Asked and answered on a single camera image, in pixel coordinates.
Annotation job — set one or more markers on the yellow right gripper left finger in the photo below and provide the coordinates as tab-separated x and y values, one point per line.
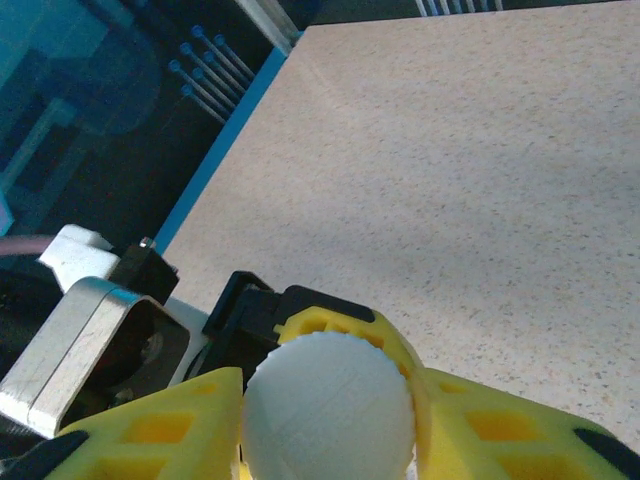
150	440

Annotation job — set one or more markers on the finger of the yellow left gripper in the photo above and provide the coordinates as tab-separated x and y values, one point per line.
380	330

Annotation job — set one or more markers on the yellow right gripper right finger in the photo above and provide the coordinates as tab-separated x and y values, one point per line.
500	440

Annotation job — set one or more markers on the white ribbed bottle cap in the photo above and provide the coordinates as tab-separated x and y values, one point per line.
330	415

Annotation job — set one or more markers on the aluminium frame post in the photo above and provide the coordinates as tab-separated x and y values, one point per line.
270	22

